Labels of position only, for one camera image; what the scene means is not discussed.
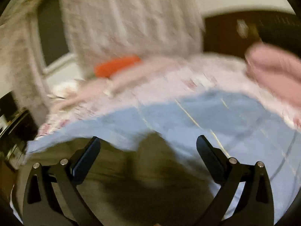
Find pink lace curtain left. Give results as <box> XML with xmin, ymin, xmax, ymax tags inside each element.
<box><xmin>0</xmin><ymin>16</ymin><xmax>51</xmax><ymax>128</ymax></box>

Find dark cluttered side desk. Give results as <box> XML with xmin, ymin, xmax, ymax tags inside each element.
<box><xmin>1</xmin><ymin>91</ymin><xmax>38</xmax><ymax>170</ymax></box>

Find pink lace curtain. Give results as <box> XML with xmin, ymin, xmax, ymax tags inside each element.
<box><xmin>0</xmin><ymin>16</ymin><xmax>51</xmax><ymax>128</ymax></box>
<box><xmin>60</xmin><ymin>0</ymin><xmax>204</xmax><ymax>78</ymax></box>

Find dark wooden headboard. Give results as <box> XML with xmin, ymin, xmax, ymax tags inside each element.
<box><xmin>204</xmin><ymin>10</ymin><xmax>300</xmax><ymax>58</ymax></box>

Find red carrot plush pillow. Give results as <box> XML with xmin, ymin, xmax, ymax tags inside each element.
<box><xmin>94</xmin><ymin>55</ymin><xmax>141</xmax><ymax>78</ymax></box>

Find pink cartoon print bed sheet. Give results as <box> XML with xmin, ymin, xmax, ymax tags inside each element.
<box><xmin>37</xmin><ymin>53</ymin><xmax>300</xmax><ymax>137</ymax></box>

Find pink pillow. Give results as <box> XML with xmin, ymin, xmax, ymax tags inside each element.
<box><xmin>50</xmin><ymin>78</ymin><xmax>111</xmax><ymax>113</ymax></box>
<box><xmin>107</xmin><ymin>56</ymin><xmax>186</xmax><ymax>94</ymax></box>

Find pink pillow right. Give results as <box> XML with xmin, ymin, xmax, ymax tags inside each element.
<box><xmin>107</xmin><ymin>56</ymin><xmax>186</xmax><ymax>94</ymax></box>

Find dark olive puffer jacket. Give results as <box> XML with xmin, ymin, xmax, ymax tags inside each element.
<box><xmin>15</xmin><ymin>133</ymin><xmax>213</xmax><ymax>225</ymax></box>

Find window with white frame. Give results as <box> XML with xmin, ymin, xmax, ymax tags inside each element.
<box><xmin>32</xmin><ymin>0</ymin><xmax>77</xmax><ymax>75</ymax></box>

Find rolled pink quilt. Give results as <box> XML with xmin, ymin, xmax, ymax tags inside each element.
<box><xmin>245</xmin><ymin>42</ymin><xmax>300</xmax><ymax>107</ymax></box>

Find pink pillow left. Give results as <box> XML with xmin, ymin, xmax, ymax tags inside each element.
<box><xmin>50</xmin><ymin>78</ymin><xmax>111</xmax><ymax>113</ymax></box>

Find floral white pillow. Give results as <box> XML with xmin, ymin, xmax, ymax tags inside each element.
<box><xmin>47</xmin><ymin>80</ymin><xmax>82</xmax><ymax>99</ymax></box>

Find light blue bed sheet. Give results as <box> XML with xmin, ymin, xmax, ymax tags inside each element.
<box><xmin>25</xmin><ymin>91</ymin><xmax>300</xmax><ymax>220</ymax></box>

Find pink lace curtain centre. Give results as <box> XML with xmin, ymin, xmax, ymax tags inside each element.
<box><xmin>60</xmin><ymin>0</ymin><xmax>204</xmax><ymax>78</ymax></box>

